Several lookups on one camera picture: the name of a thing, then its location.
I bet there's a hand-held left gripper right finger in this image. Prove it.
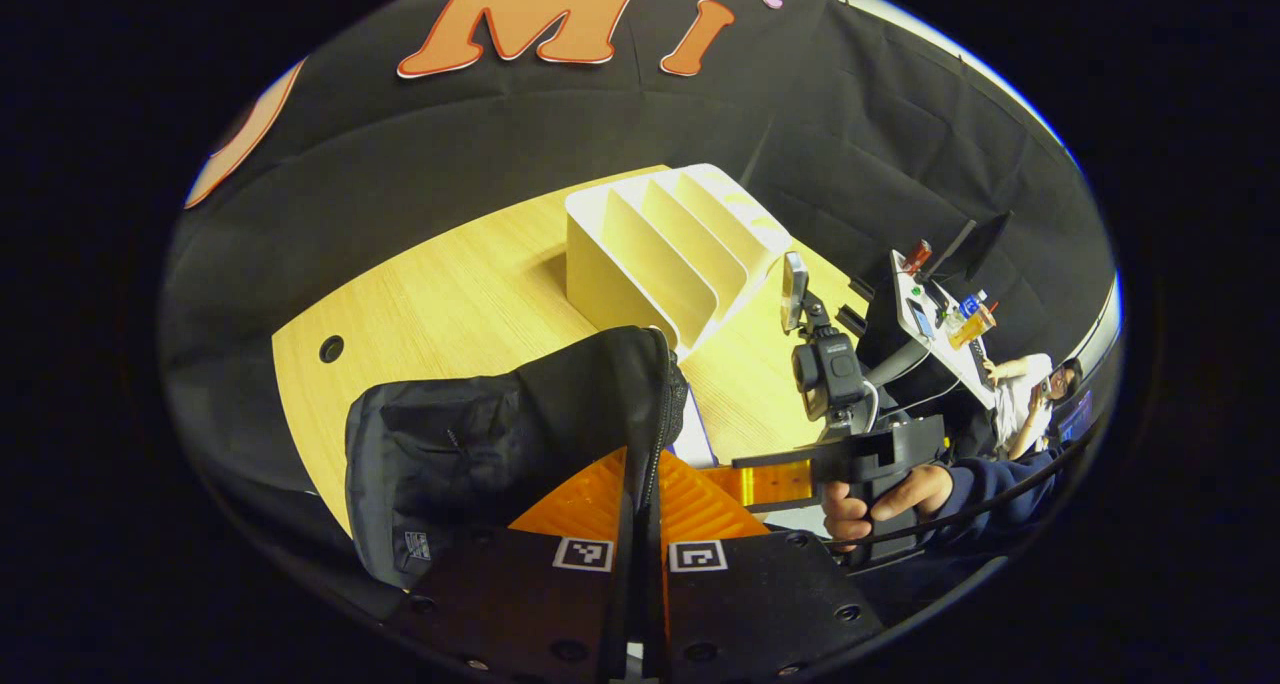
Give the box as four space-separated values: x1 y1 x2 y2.
645 451 886 681

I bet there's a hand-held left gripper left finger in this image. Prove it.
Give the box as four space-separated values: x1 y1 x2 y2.
385 449 636 681

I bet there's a blue cover book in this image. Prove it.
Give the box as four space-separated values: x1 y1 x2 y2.
675 414 721 470

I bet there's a black schoolbag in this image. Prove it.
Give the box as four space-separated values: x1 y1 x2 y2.
345 326 691 590

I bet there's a white bookshelf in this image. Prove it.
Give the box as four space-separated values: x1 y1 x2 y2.
565 164 793 360

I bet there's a white side desk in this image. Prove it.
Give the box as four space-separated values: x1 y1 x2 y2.
858 249 1001 415

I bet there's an orange drink cup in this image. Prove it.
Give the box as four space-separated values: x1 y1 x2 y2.
945 307 997 351

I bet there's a black computer monitor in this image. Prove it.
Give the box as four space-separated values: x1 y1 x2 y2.
925 212 1013 285

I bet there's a black backdrop cloth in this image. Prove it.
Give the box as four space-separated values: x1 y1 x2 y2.
160 0 1116 605

